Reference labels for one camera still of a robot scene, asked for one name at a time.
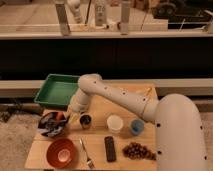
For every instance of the black dish brush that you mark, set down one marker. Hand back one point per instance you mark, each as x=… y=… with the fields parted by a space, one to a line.
x=52 y=121

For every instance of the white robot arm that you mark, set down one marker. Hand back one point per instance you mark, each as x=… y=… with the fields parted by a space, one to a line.
x=180 y=142

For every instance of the purple patterned bowl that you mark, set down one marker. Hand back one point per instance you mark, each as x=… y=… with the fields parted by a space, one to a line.
x=54 y=133

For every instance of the red bowl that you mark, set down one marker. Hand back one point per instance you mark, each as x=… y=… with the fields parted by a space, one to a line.
x=61 y=153

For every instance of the white plastic cup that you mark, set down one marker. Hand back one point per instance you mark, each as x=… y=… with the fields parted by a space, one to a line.
x=114 y=123

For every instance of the small metal cup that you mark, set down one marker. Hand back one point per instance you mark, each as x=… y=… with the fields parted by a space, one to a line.
x=85 y=121

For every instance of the green plastic tray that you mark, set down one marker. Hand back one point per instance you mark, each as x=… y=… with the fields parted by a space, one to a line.
x=57 y=91

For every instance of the blue plastic cup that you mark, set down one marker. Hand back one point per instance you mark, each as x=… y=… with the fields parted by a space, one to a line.
x=136 y=127

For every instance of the wooden table board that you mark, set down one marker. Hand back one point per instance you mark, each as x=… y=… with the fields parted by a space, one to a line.
x=93 y=138

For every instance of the bunch of dark grapes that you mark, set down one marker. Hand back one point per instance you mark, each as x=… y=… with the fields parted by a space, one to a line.
x=136 y=151

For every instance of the black remote control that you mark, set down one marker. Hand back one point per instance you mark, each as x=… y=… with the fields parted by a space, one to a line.
x=110 y=149

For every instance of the silver fork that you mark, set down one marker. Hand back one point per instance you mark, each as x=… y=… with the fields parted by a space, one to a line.
x=88 y=159

